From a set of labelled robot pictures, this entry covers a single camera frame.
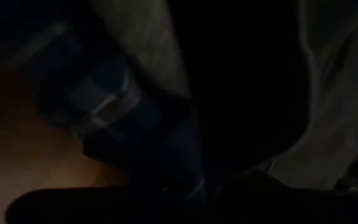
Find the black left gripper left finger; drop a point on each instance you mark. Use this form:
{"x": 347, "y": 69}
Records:
{"x": 73, "y": 205}

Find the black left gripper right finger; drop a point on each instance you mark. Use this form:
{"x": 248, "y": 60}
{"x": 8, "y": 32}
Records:
{"x": 291, "y": 208}

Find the blue plaid cloth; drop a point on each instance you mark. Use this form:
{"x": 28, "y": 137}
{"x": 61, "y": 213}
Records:
{"x": 104, "y": 105}

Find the grey cloth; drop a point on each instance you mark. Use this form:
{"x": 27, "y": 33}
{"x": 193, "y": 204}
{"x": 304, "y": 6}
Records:
{"x": 337, "y": 93}

